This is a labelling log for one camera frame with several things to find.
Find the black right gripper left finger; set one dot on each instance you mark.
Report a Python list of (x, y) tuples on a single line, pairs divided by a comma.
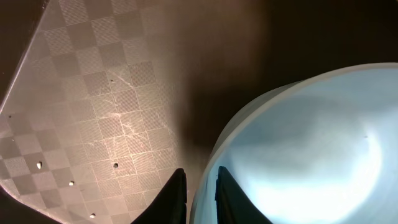
[(169, 206)]

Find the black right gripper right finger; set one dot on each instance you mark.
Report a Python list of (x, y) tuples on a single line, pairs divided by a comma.
[(233, 202)]

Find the light blue bowl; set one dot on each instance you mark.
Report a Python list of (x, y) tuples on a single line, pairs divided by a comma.
[(322, 150)]

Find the brown plastic serving tray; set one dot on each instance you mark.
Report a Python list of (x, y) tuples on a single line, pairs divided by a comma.
[(101, 100)]

